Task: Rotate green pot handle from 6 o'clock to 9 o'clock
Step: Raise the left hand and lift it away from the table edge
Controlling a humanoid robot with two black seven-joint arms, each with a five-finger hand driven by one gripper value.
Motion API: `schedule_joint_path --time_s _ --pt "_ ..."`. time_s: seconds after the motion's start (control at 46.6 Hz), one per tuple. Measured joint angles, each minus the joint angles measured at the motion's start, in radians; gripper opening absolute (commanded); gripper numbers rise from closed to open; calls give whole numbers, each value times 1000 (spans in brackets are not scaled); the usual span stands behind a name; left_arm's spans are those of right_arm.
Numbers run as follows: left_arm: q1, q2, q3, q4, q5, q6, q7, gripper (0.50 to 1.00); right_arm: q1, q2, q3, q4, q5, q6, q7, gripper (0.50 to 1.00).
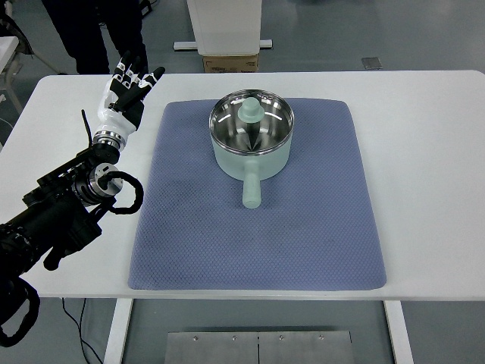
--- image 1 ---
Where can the white pedestal cabinet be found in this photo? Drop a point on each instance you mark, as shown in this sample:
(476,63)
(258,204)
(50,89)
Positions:
(225,28)

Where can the white table leg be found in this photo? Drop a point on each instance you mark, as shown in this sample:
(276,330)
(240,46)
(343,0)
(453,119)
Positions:
(117,337)
(398,332)

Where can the white right table leg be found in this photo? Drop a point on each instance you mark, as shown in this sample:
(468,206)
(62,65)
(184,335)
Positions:
(398,332)

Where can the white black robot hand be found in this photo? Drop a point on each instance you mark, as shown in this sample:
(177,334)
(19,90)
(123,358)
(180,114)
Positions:
(122,103)

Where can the white left table leg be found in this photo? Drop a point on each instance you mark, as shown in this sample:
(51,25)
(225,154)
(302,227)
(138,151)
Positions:
(117,337)

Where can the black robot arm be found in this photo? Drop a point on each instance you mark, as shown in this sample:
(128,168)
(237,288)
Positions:
(61,218)

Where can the green pot with handle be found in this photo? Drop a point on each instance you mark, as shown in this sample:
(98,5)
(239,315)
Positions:
(251,132)

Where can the person in dark trousers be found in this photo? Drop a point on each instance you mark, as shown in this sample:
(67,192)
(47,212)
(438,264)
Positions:
(77,23)

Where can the cardboard box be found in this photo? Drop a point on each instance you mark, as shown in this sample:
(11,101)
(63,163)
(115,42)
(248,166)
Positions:
(215,64)

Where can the blue quilted mat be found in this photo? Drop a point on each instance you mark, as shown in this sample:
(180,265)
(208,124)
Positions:
(314,229)

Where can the white furniture at left edge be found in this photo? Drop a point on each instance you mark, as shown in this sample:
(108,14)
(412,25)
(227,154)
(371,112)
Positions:
(9,66)

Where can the grey floor outlet plate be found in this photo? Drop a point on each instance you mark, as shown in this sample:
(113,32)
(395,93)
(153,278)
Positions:
(372,63)

